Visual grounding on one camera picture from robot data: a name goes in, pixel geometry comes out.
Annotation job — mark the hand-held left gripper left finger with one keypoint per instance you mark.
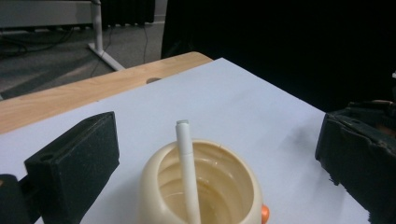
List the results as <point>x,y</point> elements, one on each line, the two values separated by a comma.
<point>77,161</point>

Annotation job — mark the white metal stand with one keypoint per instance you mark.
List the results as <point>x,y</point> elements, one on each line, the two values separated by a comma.
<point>98,31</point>

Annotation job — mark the dark pleated curtain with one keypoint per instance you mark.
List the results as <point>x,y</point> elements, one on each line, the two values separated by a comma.
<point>127,12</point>

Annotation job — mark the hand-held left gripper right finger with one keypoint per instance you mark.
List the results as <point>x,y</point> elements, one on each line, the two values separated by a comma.
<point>361,155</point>

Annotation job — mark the white pen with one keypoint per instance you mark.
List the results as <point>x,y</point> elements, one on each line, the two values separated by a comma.
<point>186,155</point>

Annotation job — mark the cream ribbed pen holder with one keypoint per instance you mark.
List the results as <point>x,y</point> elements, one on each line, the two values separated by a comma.
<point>243,180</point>

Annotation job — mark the light blue mat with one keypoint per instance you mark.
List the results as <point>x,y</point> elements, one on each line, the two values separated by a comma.
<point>233,102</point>

